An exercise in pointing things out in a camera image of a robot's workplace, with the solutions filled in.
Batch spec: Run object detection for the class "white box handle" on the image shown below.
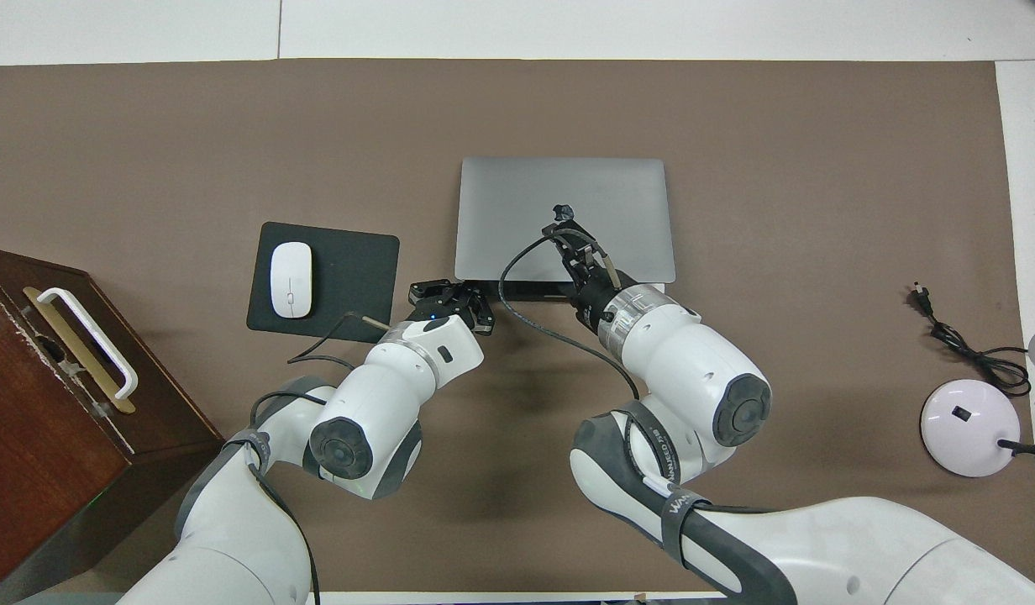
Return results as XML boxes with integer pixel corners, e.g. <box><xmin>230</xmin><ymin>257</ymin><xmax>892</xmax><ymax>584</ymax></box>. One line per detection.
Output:
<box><xmin>37</xmin><ymin>287</ymin><xmax>139</xmax><ymax>400</ymax></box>

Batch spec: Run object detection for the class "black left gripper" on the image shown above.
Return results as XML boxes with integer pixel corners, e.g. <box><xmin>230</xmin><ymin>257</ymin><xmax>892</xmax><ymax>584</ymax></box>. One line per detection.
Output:
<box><xmin>408</xmin><ymin>279</ymin><xmax>496</xmax><ymax>335</ymax></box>

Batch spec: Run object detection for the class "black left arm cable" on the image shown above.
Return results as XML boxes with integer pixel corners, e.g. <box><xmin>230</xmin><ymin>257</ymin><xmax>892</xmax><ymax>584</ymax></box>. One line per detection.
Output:
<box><xmin>249</xmin><ymin>313</ymin><xmax>392</xmax><ymax>605</ymax></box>

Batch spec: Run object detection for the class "white computer mouse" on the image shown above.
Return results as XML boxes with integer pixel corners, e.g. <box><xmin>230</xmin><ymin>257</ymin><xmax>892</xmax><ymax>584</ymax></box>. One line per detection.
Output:
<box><xmin>271</xmin><ymin>242</ymin><xmax>313</xmax><ymax>319</ymax></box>

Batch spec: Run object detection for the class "black lamp power cable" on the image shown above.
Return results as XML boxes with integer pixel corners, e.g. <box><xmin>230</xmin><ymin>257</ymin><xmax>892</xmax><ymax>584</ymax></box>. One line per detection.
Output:
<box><xmin>912</xmin><ymin>283</ymin><xmax>1032</xmax><ymax>397</ymax></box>

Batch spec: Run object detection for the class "dark brown wooden box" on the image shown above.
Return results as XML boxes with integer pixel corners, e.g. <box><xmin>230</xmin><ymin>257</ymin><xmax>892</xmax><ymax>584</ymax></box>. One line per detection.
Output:
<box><xmin>0</xmin><ymin>245</ymin><xmax>224</xmax><ymax>597</ymax></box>

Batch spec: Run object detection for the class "white desk lamp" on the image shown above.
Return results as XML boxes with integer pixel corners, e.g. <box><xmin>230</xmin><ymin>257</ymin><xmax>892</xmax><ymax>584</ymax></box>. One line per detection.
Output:
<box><xmin>921</xmin><ymin>324</ymin><xmax>1035</xmax><ymax>478</ymax></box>

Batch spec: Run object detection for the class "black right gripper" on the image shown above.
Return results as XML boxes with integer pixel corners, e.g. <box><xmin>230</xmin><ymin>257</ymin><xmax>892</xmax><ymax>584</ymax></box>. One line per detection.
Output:
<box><xmin>541</xmin><ymin>220</ymin><xmax>623</xmax><ymax>329</ymax></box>

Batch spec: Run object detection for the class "black mouse pad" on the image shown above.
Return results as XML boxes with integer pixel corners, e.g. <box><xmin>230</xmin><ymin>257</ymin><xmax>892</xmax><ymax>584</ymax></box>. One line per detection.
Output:
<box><xmin>247</xmin><ymin>222</ymin><xmax>401</xmax><ymax>344</ymax></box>

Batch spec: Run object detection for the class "brown table mat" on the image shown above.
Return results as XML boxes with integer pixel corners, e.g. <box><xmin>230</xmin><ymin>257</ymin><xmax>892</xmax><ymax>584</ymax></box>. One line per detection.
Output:
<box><xmin>0</xmin><ymin>59</ymin><xmax>1035</xmax><ymax>593</ymax></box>

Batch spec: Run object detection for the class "silver laptop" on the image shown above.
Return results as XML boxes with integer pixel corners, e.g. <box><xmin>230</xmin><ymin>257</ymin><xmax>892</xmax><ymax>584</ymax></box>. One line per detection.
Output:
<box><xmin>454</xmin><ymin>157</ymin><xmax>676</xmax><ymax>302</ymax></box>

